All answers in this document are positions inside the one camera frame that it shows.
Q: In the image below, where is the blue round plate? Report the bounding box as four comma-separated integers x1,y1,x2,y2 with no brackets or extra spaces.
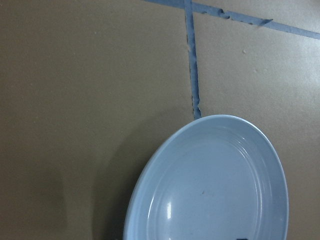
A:
123,115,289,240

